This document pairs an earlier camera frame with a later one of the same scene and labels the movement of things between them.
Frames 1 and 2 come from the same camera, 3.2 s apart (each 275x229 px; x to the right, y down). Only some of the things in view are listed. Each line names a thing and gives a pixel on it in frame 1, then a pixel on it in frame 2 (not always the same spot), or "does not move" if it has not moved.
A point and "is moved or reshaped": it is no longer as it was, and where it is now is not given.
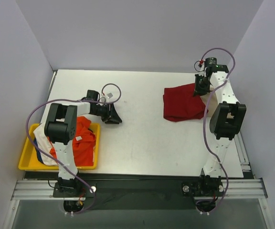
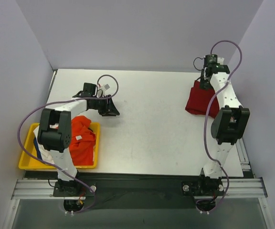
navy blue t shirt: [38, 151] does not move
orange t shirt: [84, 144] does not move
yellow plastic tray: [30, 160] does not move
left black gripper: [109, 112] to [106, 108]
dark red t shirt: [179, 104] is moved or reshaped
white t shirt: [44, 143] does not move
